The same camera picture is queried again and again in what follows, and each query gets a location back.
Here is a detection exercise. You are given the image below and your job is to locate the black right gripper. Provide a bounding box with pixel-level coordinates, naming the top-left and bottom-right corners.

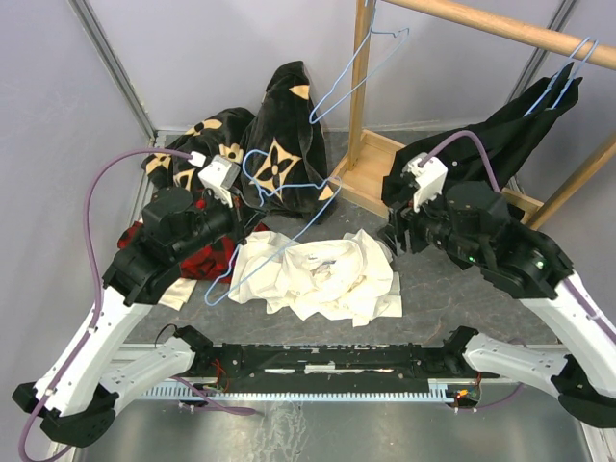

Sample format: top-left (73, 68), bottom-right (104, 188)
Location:
top-left (372, 179), bottom-right (487, 267)

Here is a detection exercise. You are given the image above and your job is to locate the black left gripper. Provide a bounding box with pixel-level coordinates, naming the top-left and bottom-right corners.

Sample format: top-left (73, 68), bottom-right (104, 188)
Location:
top-left (172, 184), bottom-right (270, 262)

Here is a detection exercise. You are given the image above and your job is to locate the red black plaid shirt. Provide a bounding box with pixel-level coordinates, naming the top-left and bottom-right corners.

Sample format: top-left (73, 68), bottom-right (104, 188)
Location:
top-left (117, 218), bottom-right (270, 283)

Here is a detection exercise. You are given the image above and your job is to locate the white dress shirt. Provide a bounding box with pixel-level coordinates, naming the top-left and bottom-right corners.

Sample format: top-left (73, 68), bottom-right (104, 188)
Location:
top-left (228, 229), bottom-right (402, 327)

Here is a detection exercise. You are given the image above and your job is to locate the black button shirt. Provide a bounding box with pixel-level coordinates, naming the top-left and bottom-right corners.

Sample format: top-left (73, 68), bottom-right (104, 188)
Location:
top-left (381, 77), bottom-right (582, 207)

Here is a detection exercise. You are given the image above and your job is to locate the light blue hanger with shirt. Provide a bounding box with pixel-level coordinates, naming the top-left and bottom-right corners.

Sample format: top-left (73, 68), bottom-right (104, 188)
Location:
top-left (524, 37), bottom-right (600, 116)

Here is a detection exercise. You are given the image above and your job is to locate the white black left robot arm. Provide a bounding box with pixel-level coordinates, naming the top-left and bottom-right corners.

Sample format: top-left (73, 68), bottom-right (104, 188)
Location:
top-left (13, 187), bottom-right (265, 448)

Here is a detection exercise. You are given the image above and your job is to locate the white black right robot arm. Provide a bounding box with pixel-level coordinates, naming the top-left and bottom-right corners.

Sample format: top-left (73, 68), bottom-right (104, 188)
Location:
top-left (378, 182), bottom-right (615, 428)

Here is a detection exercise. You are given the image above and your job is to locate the wooden clothes rack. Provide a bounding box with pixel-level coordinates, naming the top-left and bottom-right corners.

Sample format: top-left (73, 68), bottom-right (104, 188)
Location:
top-left (321, 1), bottom-right (615, 218)

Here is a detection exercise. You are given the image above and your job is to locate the cream folded cloth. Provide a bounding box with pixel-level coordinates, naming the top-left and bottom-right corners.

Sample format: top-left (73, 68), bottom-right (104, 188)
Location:
top-left (158, 278), bottom-right (197, 311)

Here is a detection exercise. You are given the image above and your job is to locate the black beige patterned fleece blanket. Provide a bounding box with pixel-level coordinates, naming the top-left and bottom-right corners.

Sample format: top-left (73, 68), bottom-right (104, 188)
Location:
top-left (168, 61), bottom-right (337, 224)

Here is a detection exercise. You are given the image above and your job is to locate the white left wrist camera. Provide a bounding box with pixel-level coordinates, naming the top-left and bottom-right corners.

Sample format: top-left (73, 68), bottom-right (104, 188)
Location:
top-left (197, 155), bottom-right (241, 208)

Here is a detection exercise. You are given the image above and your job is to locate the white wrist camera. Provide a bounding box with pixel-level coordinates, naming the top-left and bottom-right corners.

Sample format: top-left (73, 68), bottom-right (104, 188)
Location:
top-left (197, 155), bottom-right (241, 208)
top-left (402, 152), bottom-right (448, 213)

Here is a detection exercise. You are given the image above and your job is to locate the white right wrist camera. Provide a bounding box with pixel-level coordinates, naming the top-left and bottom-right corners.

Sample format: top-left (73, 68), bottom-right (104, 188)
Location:
top-left (402, 152), bottom-right (448, 213)

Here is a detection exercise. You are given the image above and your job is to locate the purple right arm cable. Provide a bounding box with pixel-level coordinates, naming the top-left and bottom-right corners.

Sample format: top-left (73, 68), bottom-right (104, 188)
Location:
top-left (418, 130), bottom-right (526, 411)

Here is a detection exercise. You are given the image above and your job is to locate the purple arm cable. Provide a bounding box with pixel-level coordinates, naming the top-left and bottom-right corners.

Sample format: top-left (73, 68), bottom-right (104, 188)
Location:
top-left (17, 147), bottom-right (259, 461)
top-left (418, 130), bottom-right (526, 411)

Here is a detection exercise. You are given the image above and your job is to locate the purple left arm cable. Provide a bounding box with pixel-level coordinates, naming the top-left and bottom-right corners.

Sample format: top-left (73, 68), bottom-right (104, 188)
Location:
top-left (17, 147), bottom-right (259, 461)

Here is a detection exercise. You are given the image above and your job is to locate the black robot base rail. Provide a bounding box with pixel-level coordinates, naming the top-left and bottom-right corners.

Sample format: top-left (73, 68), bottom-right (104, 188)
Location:
top-left (170, 325), bottom-right (487, 398)

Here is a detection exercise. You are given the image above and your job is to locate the aluminium frame rail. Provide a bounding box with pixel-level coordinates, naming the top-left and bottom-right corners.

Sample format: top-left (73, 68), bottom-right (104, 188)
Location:
top-left (67, 0), bottom-right (158, 141)

